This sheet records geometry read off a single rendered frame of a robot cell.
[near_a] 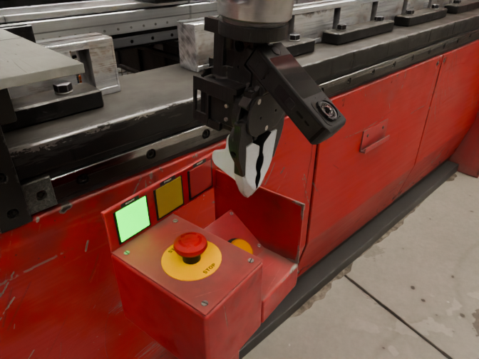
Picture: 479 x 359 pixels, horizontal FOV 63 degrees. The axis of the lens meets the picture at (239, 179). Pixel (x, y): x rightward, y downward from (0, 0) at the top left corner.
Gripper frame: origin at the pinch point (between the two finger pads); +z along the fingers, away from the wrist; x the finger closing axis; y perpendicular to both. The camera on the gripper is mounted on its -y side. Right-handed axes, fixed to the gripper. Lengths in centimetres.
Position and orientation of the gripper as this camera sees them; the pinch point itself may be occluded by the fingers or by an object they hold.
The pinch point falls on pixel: (253, 189)
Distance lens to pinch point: 49.5
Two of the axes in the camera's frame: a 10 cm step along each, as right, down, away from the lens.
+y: -7.9, -3.8, 4.8
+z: -0.7, 8.3, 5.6
